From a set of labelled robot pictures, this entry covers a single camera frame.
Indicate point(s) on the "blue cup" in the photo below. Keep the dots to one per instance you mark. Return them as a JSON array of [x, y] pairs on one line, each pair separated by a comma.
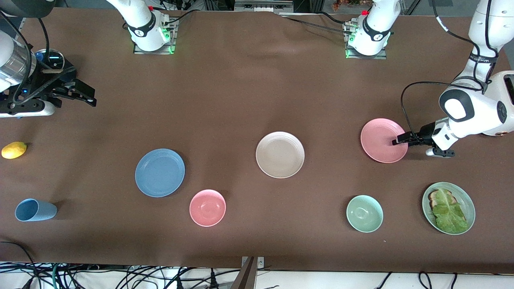
[[34, 210]]

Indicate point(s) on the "metal table bracket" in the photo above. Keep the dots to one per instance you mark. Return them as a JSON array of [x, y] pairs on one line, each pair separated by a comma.
[[261, 263]]

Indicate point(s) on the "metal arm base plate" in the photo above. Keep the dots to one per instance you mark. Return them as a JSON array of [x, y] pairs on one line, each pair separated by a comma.
[[381, 54], [173, 40]]

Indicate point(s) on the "beige plate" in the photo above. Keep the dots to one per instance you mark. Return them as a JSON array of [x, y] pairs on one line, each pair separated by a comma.
[[280, 154]]

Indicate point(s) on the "blue saucepan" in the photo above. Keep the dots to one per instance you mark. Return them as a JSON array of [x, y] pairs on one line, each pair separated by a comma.
[[55, 59]]

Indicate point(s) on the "white toaster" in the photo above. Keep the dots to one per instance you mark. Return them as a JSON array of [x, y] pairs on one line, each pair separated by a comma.
[[509, 86]]

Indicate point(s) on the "green bowl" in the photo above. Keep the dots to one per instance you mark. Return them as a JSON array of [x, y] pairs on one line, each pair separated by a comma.
[[364, 213]]

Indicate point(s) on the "pink bowl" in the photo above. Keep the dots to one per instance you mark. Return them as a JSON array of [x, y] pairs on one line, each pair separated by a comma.
[[207, 207]]

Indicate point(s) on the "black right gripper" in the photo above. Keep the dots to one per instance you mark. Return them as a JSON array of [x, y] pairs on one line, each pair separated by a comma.
[[45, 86]]

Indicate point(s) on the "toast slice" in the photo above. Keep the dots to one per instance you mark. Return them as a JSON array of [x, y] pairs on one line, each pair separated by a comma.
[[433, 196]]

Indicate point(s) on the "pink plate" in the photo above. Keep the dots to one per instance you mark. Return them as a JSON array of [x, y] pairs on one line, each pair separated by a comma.
[[379, 140]]

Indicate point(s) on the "green plate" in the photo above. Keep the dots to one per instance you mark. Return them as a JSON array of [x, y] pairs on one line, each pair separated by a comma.
[[468, 200]]

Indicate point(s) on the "green lettuce leaf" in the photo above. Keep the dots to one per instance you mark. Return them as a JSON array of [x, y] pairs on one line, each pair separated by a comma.
[[449, 214]]

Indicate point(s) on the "yellow lemon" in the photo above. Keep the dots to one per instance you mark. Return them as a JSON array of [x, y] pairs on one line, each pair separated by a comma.
[[14, 150]]

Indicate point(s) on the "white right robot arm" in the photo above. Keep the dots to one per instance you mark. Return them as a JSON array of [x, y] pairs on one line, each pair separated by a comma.
[[140, 20]]

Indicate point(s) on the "grey table post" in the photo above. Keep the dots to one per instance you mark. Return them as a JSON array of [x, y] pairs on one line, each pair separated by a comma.
[[245, 277]]

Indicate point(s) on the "black power plug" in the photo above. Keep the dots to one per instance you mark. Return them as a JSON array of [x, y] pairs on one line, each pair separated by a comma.
[[214, 283]]

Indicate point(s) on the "blue plate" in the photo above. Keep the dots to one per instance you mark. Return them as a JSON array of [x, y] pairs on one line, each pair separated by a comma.
[[160, 172]]

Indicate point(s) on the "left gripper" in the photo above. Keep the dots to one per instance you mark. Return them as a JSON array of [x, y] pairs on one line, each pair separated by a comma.
[[425, 132]]

